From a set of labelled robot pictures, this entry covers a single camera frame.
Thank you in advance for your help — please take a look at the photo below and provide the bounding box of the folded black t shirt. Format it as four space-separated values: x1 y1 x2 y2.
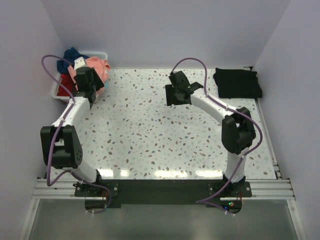
213 68 263 99

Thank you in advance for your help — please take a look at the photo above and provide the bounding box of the aluminium frame rail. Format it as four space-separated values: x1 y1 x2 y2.
32 179 295 202

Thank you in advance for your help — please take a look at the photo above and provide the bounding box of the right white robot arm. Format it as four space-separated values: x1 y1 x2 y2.
165 71 256 197

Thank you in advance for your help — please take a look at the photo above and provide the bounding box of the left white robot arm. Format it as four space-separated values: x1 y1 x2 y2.
40 66 104 196

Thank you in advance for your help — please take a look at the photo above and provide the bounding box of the red t shirt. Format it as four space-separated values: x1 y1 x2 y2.
56 73 75 97

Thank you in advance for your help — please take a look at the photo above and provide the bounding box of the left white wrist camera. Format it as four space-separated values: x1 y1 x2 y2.
73 57 87 71

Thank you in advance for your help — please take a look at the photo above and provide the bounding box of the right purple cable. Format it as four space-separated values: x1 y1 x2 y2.
170 57 263 210

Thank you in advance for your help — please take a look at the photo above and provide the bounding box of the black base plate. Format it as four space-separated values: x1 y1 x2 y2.
73 179 253 213

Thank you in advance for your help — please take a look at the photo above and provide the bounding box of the white plastic laundry basket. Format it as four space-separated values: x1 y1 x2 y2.
51 47 111 102

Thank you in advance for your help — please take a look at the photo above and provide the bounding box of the purple cable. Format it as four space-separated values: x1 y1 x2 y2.
170 57 263 210
40 54 113 215

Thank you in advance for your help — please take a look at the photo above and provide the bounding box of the navy blue t shirt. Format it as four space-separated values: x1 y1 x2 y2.
56 47 87 74

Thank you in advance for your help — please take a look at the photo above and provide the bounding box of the pink t shirt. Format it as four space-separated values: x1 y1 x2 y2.
67 56 111 97

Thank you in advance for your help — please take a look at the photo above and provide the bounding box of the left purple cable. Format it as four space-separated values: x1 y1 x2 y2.
40 54 113 215

